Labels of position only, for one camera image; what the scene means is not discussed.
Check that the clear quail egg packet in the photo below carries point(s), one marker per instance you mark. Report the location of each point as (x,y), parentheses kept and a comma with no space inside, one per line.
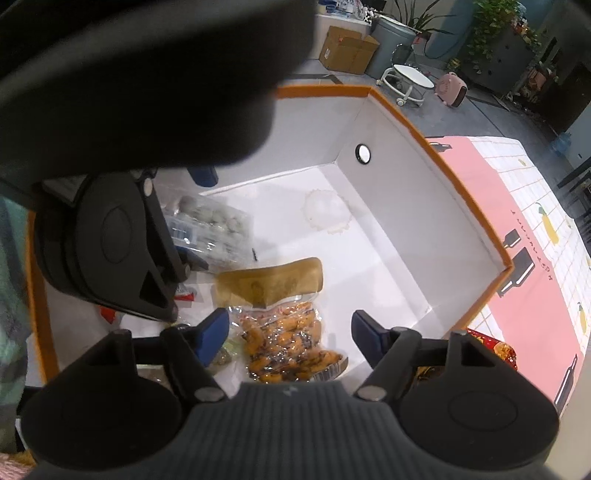
(217,221)

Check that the person's teal clothing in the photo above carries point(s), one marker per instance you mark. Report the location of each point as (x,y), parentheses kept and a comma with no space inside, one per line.
(11,323)

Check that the red snack bag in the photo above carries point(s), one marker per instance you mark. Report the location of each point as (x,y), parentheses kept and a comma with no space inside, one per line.
(496,350)

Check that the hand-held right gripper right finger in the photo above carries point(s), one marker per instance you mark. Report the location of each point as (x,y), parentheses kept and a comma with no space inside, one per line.
(365,333)

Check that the blue water jug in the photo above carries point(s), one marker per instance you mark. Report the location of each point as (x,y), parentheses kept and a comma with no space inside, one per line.
(561,143)

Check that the golden brown pouch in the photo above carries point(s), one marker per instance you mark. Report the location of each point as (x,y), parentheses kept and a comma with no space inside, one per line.
(272,281)

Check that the pink heater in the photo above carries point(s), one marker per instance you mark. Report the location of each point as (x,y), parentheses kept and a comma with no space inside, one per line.
(451,90)

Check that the cardboard box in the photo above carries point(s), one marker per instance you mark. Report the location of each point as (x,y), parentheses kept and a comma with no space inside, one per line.
(346,48)

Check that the clear packet of pale nuts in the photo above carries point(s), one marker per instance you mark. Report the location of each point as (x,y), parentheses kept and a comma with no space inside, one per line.
(226,353)

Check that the orange box with white inside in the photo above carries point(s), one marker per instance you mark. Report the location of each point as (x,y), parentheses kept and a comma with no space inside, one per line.
(392,207)

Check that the leafy green plant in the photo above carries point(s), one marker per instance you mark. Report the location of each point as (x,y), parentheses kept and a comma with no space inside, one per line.
(496,23)

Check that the pink and white printed tablecloth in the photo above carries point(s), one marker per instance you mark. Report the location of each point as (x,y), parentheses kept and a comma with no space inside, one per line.
(498,184)

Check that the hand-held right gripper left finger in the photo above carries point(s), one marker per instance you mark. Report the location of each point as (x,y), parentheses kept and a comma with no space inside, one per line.
(213,334)

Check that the grey bin planter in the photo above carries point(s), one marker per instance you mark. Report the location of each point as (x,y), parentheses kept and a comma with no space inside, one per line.
(390,41)

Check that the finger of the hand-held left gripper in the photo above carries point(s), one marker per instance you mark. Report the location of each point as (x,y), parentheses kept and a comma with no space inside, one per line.
(203,175)
(164,230)

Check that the spiky green plant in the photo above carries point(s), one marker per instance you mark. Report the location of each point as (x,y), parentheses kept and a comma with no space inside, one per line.
(420,16)

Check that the white low counter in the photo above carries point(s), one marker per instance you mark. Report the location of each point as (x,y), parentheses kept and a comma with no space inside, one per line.
(341,11)

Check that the dark grey cabinet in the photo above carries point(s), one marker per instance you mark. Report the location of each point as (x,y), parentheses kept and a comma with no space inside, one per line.
(503,64)

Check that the clear packet of orange beans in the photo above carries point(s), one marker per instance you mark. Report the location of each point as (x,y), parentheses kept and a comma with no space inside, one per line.
(288,341)

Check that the white noodle packet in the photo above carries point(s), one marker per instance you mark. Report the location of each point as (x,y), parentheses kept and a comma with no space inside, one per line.
(187,294)

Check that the white round wheeled stool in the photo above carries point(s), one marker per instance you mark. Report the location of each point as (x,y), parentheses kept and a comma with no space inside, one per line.
(411,78)

